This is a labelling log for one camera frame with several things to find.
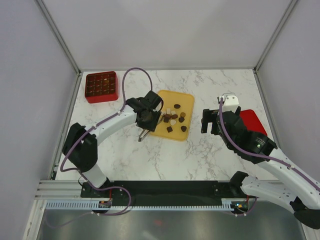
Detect metal serving tongs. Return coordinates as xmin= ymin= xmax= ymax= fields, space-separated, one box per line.
xmin=137 ymin=113 xmax=168 ymax=143

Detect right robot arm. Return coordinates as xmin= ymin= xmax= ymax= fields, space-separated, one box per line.
xmin=201 ymin=108 xmax=320 ymax=230

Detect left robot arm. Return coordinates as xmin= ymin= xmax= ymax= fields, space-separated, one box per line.
xmin=60 ymin=90 xmax=164 ymax=197

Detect dark heart chocolate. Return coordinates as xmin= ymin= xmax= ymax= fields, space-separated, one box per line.
xmin=178 ymin=117 xmax=185 ymax=123

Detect dark square chocolate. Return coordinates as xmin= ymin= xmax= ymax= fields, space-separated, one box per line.
xmin=166 ymin=126 xmax=173 ymax=133

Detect yellow plastic tray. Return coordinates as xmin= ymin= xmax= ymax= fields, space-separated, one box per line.
xmin=151 ymin=90 xmax=195 ymax=142

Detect red box lid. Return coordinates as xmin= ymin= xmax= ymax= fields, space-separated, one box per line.
xmin=239 ymin=109 xmax=268 ymax=136

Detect red compartment box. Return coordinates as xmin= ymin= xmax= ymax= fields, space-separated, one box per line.
xmin=84 ymin=71 xmax=119 ymax=104

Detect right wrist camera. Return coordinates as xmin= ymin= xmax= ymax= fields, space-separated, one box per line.
xmin=217 ymin=93 xmax=239 ymax=113

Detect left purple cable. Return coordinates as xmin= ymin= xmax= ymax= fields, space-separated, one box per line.
xmin=59 ymin=67 xmax=154 ymax=230

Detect grey slotted cable duct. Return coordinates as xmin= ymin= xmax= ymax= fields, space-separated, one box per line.
xmin=45 ymin=199 xmax=234 ymax=211

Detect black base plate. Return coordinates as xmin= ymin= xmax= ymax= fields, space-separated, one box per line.
xmin=80 ymin=180 xmax=258 ymax=207

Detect right aluminium frame post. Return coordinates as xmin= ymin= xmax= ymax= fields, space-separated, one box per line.
xmin=252 ymin=0 xmax=300 ymax=74

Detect aluminium frame post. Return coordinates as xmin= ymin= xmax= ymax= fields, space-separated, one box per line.
xmin=252 ymin=0 xmax=300 ymax=74
xmin=34 ymin=0 xmax=83 ymax=76

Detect left aluminium frame post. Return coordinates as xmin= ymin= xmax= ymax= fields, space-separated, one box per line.
xmin=34 ymin=0 xmax=83 ymax=76

